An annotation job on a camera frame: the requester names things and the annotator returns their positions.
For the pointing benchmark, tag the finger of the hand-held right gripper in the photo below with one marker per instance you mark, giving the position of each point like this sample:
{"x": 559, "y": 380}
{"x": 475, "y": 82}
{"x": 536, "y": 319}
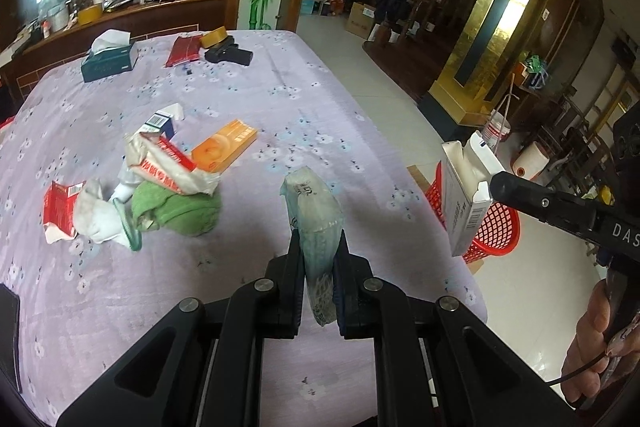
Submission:
{"x": 540, "y": 202}

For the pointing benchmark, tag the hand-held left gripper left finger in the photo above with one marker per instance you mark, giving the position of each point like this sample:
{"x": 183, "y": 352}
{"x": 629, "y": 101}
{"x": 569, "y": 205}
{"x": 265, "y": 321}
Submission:
{"x": 297, "y": 257}

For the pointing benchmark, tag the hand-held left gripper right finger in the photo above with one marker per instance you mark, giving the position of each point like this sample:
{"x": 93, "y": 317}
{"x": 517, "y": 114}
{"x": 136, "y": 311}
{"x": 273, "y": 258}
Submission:
{"x": 344, "y": 277}

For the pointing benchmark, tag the pale blue plastic wrapper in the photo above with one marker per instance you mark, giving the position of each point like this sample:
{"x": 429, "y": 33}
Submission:
{"x": 312, "y": 217}

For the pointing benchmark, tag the red plastic mesh basket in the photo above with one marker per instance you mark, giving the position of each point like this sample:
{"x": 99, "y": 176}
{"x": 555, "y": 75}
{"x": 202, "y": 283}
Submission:
{"x": 495, "y": 232}

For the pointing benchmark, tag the white carton box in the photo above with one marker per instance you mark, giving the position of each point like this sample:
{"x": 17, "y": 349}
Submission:
{"x": 460, "y": 197}

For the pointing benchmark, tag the orange box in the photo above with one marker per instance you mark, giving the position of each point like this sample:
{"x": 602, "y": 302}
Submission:
{"x": 225, "y": 147}

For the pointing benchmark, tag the torn red packet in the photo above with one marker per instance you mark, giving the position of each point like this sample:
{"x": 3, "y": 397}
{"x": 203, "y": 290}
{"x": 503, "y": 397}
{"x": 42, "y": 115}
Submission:
{"x": 57, "y": 207}

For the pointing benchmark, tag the person's right hand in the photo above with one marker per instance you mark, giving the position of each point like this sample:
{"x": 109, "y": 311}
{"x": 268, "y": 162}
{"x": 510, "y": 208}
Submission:
{"x": 587, "y": 347}

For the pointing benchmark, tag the white paper roll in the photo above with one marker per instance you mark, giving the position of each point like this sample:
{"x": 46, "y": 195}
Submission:
{"x": 532, "y": 159}

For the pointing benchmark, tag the wooden chair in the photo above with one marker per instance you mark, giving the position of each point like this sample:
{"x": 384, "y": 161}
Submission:
{"x": 575, "y": 127}

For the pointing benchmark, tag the white bucket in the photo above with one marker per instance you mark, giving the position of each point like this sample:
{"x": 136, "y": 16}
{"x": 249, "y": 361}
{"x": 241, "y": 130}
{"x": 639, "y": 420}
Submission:
{"x": 497, "y": 129}

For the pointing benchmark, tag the green cloth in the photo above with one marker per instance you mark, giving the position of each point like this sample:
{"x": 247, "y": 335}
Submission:
{"x": 185, "y": 212}

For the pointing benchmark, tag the purple floral tablecloth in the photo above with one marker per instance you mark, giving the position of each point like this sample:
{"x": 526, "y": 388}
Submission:
{"x": 300, "y": 107}

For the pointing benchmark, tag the crumpled white red wrapper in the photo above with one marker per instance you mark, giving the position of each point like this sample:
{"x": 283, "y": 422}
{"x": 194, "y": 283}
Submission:
{"x": 165, "y": 167}

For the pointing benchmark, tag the white plastic bottle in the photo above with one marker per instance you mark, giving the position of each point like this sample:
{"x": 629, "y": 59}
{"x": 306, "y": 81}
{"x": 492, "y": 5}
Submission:
{"x": 122, "y": 189}

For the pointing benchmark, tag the golden pillar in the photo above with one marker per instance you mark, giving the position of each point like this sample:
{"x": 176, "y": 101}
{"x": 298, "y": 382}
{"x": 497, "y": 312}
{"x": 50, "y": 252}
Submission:
{"x": 495, "y": 17}

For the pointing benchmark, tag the white and blue box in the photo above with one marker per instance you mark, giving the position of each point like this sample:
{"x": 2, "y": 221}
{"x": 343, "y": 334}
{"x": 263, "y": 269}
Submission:
{"x": 160, "y": 122}

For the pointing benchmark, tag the crumpled white tissue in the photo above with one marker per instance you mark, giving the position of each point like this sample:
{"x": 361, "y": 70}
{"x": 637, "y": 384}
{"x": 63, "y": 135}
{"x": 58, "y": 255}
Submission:
{"x": 97, "y": 217}

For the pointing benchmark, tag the black remote device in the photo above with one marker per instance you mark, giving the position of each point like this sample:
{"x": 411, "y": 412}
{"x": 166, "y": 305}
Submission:
{"x": 230, "y": 54}

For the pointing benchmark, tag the wooden stair railing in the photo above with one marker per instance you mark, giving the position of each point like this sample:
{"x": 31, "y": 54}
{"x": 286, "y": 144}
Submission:
{"x": 430, "y": 2}

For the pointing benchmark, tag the small yellow tape roll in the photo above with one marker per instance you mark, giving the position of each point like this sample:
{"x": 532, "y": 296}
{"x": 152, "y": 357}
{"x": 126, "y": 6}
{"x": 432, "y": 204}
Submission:
{"x": 212, "y": 38}

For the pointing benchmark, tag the flat dark red packet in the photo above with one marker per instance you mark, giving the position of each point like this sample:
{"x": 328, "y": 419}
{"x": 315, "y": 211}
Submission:
{"x": 182, "y": 52}

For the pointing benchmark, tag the cardboard box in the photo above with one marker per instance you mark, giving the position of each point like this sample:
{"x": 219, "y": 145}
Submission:
{"x": 360, "y": 21}

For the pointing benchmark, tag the dark jacket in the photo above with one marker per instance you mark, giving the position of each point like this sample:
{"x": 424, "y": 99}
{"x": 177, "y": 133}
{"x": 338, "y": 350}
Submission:
{"x": 392, "y": 2}

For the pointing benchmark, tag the teal tissue box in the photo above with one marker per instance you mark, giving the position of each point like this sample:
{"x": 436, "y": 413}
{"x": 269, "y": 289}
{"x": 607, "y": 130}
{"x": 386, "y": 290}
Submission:
{"x": 107, "y": 64}

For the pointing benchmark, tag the cluttered wooden counter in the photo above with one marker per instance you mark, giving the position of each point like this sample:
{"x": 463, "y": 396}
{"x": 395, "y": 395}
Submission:
{"x": 165, "y": 14}

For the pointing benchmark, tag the wide yellow tape roll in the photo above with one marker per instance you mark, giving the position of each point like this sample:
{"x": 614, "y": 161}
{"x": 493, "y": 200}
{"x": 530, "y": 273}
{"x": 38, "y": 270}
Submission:
{"x": 91, "y": 14}

